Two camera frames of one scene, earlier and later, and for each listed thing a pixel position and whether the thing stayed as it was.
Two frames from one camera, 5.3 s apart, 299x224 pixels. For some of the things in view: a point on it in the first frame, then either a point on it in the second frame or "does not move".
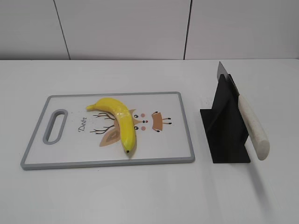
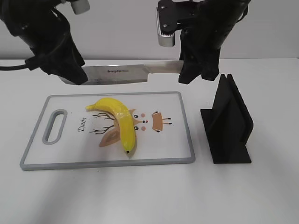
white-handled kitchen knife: x=257 y=137 -> x=123 y=73
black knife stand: x=224 y=125 does not move
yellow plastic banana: x=127 y=125 does not move
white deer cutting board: x=87 y=138 does not move
